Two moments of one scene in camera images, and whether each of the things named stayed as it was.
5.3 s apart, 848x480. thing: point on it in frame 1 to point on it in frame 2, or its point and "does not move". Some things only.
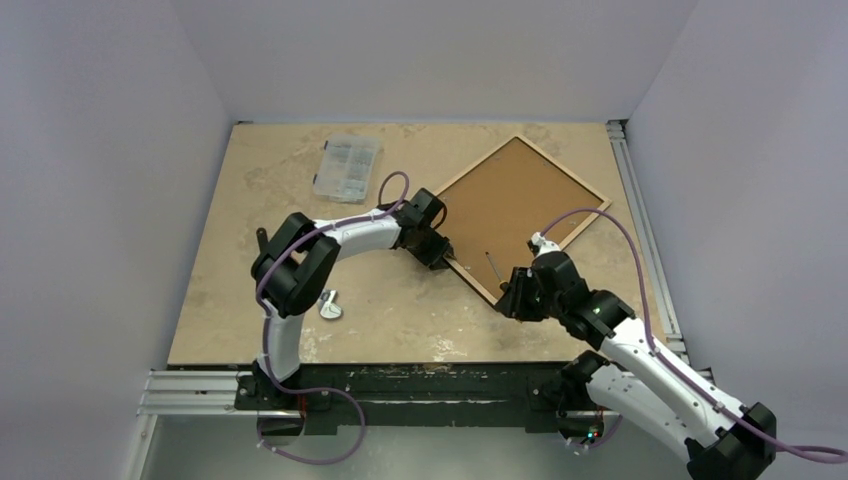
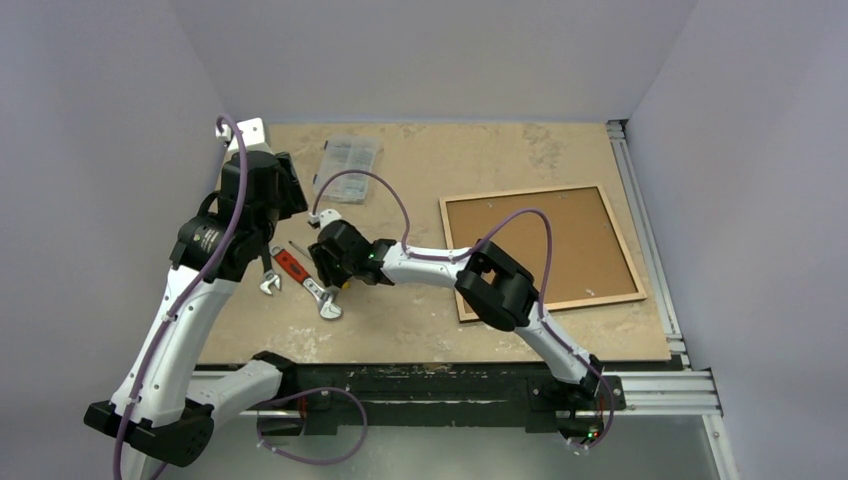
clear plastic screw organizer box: [344, 169] does not move
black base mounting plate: [328, 397] does not move
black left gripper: [439, 249] to [292, 200]
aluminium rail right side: [654, 252] does not move
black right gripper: [515, 298] to [324, 258]
